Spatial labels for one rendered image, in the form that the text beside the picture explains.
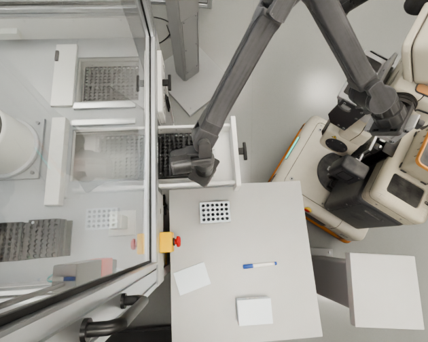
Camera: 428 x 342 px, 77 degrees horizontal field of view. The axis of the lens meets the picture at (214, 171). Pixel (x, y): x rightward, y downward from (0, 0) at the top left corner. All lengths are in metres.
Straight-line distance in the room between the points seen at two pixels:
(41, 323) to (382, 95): 0.83
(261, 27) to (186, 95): 1.53
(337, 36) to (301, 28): 1.99
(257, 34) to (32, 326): 0.63
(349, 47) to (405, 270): 0.97
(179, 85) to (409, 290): 1.86
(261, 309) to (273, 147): 1.28
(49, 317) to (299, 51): 2.49
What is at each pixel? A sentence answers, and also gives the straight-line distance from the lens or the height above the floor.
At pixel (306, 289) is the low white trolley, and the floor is 0.76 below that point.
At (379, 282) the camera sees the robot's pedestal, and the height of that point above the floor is 0.76.
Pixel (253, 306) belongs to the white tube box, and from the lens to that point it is 1.13.
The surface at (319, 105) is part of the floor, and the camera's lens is 2.37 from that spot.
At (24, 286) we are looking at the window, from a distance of 0.32.
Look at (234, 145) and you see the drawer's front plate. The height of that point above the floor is 0.93.
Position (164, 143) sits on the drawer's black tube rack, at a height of 0.90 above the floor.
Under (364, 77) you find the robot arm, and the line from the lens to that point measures 0.84.
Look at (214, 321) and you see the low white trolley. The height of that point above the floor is 0.76.
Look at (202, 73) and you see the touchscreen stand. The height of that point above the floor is 0.04.
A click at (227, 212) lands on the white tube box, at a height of 0.80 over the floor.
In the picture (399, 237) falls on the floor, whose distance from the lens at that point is 2.37.
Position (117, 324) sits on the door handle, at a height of 1.53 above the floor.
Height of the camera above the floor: 1.90
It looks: 75 degrees down
